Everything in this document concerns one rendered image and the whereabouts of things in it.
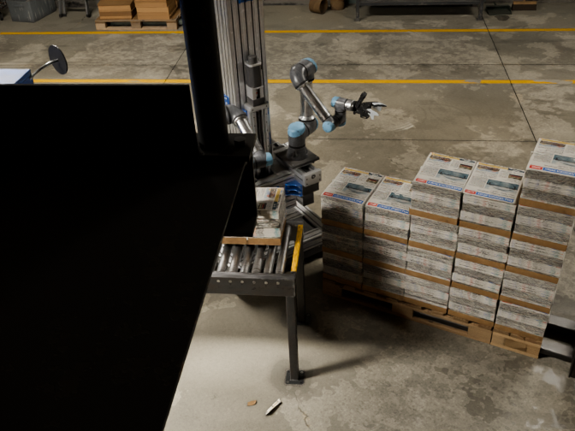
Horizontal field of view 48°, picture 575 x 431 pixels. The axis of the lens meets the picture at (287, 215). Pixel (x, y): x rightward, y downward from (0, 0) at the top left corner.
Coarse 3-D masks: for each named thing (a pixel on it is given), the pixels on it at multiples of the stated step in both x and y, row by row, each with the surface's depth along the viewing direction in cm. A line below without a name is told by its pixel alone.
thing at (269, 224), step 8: (264, 192) 372; (272, 192) 371; (280, 192) 370; (264, 200) 363; (272, 200) 362; (280, 200) 362; (264, 208) 355; (272, 208) 354; (280, 208) 361; (264, 216) 355; (272, 216) 354; (280, 216) 358; (256, 224) 358; (264, 224) 357; (272, 224) 357; (280, 224) 356; (256, 232) 361; (264, 232) 360; (272, 232) 359; (280, 232) 359
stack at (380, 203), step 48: (336, 192) 406; (384, 192) 404; (336, 240) 420; (384, 240) 401; (432, 240) 385; (480, 240) 370; (336, 288) 444; (384, 288) 423; (432, 288) 405; (480, 288) 387; (480, 336) 407
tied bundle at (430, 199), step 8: (416, 184) 369; (416, 192) 372; (424, 192) 369; (432, 192) 367; (440, 192) 365; (448, 192) 362; (456, 192) 360; (416, 200) 375; (424, 200) 373; (432, 200) 370; (440, 200) 368; (448, 200) 365; (456, 200) 363; (416, 208) 377; (424, 208) 375; (432, 208) 372; (440, 208) 370; (448, 208) 368; (456, 208) 365; (448, 216) 370; (456, 216) 368
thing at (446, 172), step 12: (432, 156) 390; (444, 156) 390; (420, 168) 379; (432, 168) 379; (444, 168) 378; (456, 168) 378; (468, 168) 377; (420, 180) 369; (432, 180) 368; (444, 180) 368; (456, 180) 367
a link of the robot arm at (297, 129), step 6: (288, 126) 437; (294, 126) 436; (300, 126) 435; (306, 126) 440; (288, 132) 435; (294, 132) 432; (300, 132) 433; (306, 132) 439; (288, 138) 438; (294, 138) 434; (300, 138) 435; (288, 144) 442; (294, 144) 437; (300, 144) 438
